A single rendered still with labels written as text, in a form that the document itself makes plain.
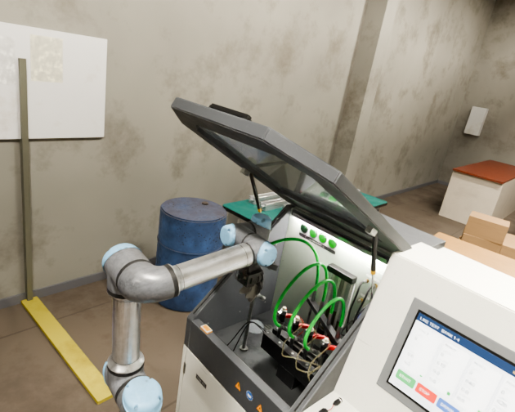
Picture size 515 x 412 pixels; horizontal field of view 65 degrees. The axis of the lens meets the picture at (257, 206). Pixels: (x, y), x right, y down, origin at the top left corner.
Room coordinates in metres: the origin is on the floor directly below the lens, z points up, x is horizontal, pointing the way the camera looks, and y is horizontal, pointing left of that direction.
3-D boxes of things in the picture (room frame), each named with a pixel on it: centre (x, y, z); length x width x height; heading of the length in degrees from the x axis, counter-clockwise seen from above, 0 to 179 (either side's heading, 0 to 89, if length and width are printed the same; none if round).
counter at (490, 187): (7.91, -4.45, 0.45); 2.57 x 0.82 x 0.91; 140
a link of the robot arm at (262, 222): (1.36, -0.02, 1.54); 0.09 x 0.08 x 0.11; 131
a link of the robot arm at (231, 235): (1.28, 0.04, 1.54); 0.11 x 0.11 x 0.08; 41
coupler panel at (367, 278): (1.55, -0.55, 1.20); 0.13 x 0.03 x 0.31; 45
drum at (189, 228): (3.22, 0.53, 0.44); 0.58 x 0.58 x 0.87
